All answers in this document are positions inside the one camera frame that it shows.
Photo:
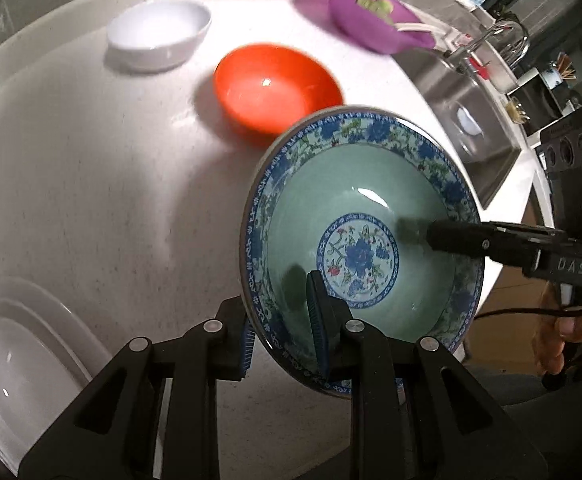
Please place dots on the blue floral ceramic bowl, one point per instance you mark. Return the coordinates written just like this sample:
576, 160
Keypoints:
361, 195

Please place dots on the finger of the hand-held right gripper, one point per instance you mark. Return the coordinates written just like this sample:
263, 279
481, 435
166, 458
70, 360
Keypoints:
466, 240

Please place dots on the chrome faucet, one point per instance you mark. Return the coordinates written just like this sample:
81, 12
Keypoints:
518, 35

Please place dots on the clear bowl in sink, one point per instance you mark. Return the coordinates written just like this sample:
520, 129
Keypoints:
468, 121

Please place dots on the white bowl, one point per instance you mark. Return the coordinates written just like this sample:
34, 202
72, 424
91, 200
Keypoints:
156, 25

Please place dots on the orange bowl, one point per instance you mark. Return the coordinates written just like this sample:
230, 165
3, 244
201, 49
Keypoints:
271, 85

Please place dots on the stainless steel sink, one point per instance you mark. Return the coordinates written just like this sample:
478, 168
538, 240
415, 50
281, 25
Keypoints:
441, 90

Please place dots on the green vegetable piece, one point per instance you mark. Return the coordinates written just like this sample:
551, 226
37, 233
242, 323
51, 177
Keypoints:
373, 4

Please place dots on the white spoon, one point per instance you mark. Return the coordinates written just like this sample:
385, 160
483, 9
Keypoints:
413, 27

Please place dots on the cup with chopsticks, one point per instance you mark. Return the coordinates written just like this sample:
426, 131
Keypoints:
558, 77

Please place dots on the person's right hand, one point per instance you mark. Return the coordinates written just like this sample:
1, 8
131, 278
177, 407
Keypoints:
578, 327

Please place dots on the large white plate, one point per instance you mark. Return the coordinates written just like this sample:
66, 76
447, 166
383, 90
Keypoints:
98, 355

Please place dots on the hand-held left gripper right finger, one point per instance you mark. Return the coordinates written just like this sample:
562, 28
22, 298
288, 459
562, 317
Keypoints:
316, 320

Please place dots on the purple plastic colander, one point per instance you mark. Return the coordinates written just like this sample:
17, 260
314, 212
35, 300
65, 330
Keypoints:
351, 25

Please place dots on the white microwave oven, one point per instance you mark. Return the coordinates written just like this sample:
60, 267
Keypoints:
546, 105

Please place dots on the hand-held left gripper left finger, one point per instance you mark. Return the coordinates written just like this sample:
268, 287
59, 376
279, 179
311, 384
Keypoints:
245, 355

